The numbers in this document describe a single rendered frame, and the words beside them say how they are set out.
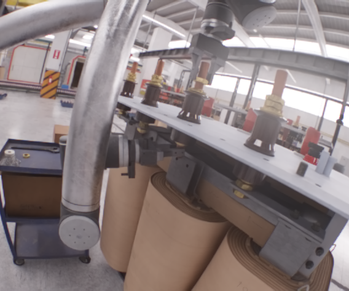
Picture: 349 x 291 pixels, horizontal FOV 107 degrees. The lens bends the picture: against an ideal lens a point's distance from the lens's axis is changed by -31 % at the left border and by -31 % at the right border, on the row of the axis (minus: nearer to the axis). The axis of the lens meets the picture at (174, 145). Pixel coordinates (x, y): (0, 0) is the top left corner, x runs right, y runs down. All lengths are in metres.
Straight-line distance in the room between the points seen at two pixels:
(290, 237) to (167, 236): 0.44
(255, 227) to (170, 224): 0.30
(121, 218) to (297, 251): 0.90
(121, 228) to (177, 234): 0.54
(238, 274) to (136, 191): 0.66
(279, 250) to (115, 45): 0.62
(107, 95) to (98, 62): 0.08
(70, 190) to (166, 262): 0.51
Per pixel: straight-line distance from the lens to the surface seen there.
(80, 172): 0.42
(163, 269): 0.85
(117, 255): 1.34
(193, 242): 0.70
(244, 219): 0.65
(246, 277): 0.56
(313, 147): 0.78
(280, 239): 0.51
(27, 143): 1.52
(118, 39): 0.44
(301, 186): 0.31
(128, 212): 1.07
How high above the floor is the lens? 1.42
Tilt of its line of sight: 13 degrees down
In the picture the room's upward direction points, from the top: 16 degrees clockwise
